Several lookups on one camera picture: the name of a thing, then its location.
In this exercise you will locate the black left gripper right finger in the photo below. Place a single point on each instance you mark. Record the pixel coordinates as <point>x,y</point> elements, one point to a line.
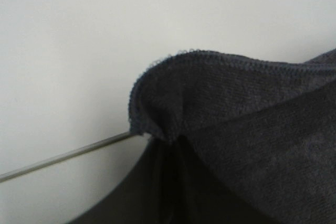
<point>201,197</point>

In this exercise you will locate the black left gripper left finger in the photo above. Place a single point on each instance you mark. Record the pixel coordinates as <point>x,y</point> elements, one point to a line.
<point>138,198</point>

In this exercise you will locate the dark navy towel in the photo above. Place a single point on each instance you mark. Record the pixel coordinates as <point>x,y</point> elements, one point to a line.
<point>265,130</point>

